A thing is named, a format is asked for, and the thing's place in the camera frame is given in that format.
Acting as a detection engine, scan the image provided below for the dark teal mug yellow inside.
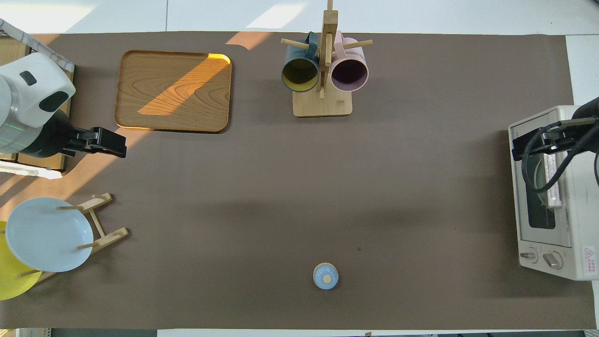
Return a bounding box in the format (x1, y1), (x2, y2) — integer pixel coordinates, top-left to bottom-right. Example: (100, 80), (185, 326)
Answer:
(281, 32), (321, 93)

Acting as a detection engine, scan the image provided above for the brown table mat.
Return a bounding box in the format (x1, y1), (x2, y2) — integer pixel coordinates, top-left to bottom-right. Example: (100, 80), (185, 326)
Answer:
(0, 32), (598, 330)

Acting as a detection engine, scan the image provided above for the wooden serving tray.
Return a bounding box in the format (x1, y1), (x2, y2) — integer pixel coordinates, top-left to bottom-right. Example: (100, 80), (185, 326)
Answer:
(114, 50), (233, 134)

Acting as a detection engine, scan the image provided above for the wooden mug tree stand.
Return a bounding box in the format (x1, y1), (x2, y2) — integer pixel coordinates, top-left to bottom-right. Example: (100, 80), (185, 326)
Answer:
(281, 0), (373, 117)

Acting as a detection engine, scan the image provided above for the wooden plate rack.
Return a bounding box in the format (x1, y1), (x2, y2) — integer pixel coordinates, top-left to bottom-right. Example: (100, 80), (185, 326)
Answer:
(19, 192), (130, 284)

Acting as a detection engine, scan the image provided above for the yellow plate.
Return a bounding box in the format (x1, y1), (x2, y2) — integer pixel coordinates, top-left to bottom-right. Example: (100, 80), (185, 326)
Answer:
(0, 221), (43, 301)

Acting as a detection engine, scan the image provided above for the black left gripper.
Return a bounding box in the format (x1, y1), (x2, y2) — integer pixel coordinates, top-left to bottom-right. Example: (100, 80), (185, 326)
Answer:
(62, 127), (127, 159)

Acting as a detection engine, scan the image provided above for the small blue jar wooden knob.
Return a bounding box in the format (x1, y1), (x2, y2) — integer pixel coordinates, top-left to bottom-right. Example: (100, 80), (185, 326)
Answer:
(313, 263), (339, 291)

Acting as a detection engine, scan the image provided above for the wooden shelf with mesh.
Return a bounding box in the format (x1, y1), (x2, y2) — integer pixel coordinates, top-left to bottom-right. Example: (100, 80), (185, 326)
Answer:
(0, 19), (75, 180)

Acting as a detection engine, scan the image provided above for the pink mug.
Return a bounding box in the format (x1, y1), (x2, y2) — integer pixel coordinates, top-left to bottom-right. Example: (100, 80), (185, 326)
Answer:
(330, 31), (370, 92)

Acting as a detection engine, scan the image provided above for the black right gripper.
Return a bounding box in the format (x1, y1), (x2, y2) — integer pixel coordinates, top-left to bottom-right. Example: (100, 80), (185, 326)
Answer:
(512, 117), (598, 162)

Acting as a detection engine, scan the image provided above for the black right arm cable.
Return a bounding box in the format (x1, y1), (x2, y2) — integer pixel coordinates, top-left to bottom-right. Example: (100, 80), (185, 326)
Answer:
(521, 121), (599, 194)

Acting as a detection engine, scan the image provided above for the light blue plate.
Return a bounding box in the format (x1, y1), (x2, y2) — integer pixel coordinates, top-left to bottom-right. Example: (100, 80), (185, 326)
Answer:
(5, 197), (94, 273)

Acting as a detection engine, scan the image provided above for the white toaster oven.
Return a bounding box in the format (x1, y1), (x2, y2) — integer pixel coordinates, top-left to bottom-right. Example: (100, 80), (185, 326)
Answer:
(509, 105), (599, 281)

